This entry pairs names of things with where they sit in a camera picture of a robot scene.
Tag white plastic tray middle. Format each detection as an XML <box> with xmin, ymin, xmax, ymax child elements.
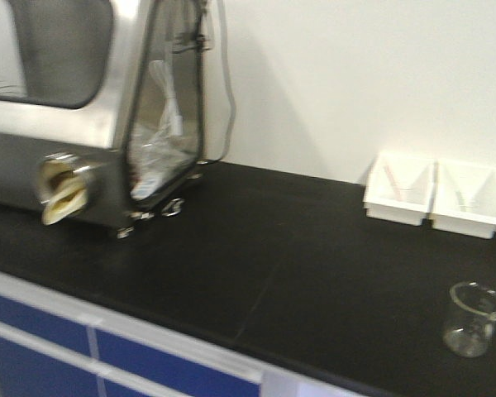
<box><xmin>430</xmin><ymin>159</ymin><xmax>496</xmax><ymax>239</ymax></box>

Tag cream rubber glove port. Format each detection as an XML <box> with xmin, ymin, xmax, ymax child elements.
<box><xmin>36</xmin><ymin>152</ymin><xmax>98</xmax><ymax>226</ymax></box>

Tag white plastic tray left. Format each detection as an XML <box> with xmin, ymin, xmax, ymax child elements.
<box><xmin>363</xmin><ymin>152</ymin><xmax>436</xmax><ymax>226</ymax></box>

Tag stainless steel glove box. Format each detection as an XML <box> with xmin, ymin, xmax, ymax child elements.
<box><xmin>0</xmin><ymin>0</ymin><xmax>216</xmax><ymax>241</ymax></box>

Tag white plastic tray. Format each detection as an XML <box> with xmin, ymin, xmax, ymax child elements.
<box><xmin>430</xmin><ymin>159</ymin><xmax>496</xmax><ymax>239</ymax></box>
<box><xmin>363</xmin><ymin>152</ymin><xmax>436</xmax><ymax>226</ymax></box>

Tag blue cabinet drawer fronts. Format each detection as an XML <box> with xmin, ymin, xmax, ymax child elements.
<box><xmin>0</xmin><ymin>266</ymin><xmax>298</xmax><ymax>397</ymax></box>

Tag clear glass beaker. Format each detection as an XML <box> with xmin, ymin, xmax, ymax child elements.
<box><xmin>442</xmin><ymin>281</ymin><xmax>496</xmax><ymax>358</ymax></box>

